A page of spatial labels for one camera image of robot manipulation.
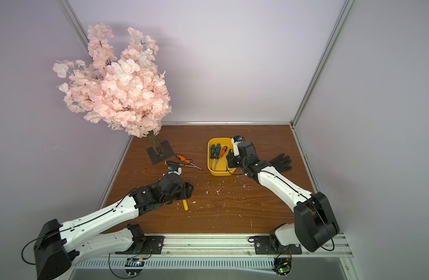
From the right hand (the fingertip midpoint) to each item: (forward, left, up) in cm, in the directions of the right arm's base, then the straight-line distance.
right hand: (229, 152), depth 85 cm
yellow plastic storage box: (0, +4, -17) cm, 17 cm away
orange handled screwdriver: (+11, +4, -15) cm, 19 cm away
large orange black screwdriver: (+6, +29, -14) cm, 33 cm away
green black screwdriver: (+10, +10, -15) cm, 21 cm away
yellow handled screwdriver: (-21, +21, -15) cm, 34 cm away
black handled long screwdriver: (+2, +32, -16) cm, 36 cm away
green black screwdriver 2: (+10, +7, -15) cm, 20 cm away
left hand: (-17, +17, -5) cm, 25 cm away
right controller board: (-44, -22, -18) cm, 52 cm away
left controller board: (-46, +40, -19) cm, 64 cm away
